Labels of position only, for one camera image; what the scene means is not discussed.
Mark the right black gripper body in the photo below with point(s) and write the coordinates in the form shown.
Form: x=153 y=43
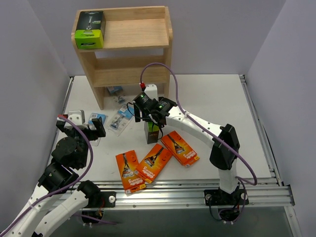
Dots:
x=138 y=111

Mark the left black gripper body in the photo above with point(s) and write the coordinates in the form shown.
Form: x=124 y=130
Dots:
x=80 y=131

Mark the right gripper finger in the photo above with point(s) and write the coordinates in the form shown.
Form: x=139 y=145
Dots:
x=137 y=113
x=153 y=124

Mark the green black razor box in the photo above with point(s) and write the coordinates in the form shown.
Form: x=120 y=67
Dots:
x=90 y=30
x=151 y=132

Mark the orange fusion box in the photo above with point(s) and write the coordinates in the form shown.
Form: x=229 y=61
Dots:
x=180 y=149
x=153 y=163
x=127 y=163

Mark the second left white arm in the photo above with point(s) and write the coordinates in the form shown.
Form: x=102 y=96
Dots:
x=71 y=153

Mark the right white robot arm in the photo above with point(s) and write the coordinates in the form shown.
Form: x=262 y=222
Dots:
x=222 y=140

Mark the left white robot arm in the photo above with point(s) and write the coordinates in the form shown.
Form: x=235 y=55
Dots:
x=34 y=210

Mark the blue razor blister under shelf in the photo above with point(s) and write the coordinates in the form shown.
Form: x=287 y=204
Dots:
x=118 y=94

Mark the wooden two-tier shelf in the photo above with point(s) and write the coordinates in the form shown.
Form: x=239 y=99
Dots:
x=145 y=27

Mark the blue razor blister left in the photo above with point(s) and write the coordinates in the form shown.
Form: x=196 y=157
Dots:
x=91 y=126

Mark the blue razor blister middle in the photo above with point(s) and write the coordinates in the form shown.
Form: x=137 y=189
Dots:
x=121 y=119

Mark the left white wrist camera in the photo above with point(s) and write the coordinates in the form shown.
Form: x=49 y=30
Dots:
x=77 y=117

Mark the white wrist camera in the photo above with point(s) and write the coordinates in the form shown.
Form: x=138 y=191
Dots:
x=77 y=117
x=149 y=90

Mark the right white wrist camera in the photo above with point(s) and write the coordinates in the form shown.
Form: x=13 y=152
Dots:
x=149 y=90

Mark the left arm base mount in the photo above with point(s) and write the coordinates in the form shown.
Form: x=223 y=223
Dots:
x=103 y=197

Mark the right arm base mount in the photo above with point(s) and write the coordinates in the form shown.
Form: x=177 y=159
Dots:
x=219 y=197

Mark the aluminium frame rail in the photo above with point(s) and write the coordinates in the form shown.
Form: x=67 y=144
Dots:
x=185 y=194

